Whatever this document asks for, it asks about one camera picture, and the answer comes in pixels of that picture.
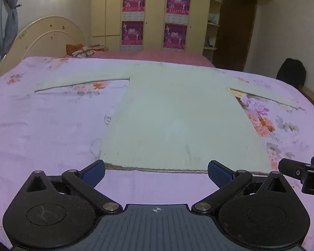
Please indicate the cream wardrobe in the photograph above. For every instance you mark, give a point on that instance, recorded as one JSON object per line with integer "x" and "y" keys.
{"x": 154, "y": 18}

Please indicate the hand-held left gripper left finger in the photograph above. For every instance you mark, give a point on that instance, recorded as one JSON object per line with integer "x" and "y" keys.
{"x": 94, "y": 174}

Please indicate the cream corner shelf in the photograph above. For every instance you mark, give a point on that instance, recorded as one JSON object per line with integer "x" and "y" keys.
{"x": 213, "y": 31}

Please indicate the small patterned pillow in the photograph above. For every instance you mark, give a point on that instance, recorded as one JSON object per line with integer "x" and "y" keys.
{"x": 100, "y": 47}

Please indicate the cream arched headboard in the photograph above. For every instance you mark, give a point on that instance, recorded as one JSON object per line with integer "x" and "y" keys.
{"x": 41, "y": 28}

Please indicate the brown wooden door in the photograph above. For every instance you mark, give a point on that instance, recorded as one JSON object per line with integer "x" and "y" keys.
{"x": 235, "y": 31}

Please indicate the orange pillow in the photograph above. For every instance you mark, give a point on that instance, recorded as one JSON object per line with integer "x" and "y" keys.
{"x": 73, "y": 48}

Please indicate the pale green long-sleeved top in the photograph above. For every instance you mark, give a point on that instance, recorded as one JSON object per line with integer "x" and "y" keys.
{"x": 172, "y": 115}

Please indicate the magenta wall poster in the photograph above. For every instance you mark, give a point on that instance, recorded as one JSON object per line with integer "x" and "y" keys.
{"x": 132, "y": 35}
{"x": 134, "y": 2}
{"x": 174, "y": 36}
{"x": 178, "y": 4}

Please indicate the patterned cream pillow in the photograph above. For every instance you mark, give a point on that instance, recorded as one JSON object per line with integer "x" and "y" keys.
{"x": 82, "y": 52}

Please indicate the lilac floral blanket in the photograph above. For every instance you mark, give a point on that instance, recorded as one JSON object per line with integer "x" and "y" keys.
{"x": 41, "y": 123}

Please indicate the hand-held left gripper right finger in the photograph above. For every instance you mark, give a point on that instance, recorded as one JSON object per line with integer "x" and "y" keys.
{"x": 219, "y": 174}

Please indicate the black bag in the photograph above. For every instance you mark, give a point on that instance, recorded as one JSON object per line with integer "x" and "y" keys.
{"x": 290, "y": 72}

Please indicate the pink bed sheet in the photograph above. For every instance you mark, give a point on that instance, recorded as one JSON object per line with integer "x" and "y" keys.
{"x": 159, "y": 56}

